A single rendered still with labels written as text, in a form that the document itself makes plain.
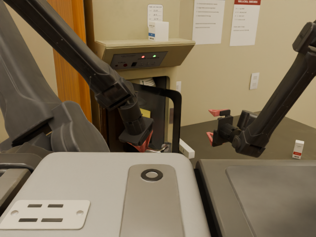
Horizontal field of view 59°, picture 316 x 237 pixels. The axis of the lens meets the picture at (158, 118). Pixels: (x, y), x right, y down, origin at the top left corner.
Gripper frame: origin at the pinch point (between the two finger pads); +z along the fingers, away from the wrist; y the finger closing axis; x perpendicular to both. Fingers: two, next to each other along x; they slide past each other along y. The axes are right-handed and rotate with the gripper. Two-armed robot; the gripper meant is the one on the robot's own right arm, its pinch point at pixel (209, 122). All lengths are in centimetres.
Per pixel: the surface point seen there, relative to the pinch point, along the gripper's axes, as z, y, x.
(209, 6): 55, 43, -37
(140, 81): 14.6, 15.3, 23.4
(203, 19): 55, 36, -34
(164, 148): -12.8, 0.5, 27.6
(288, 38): 55, 24, -107
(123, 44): 0.9, 31.0, 34.9
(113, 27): 12, 35, 34
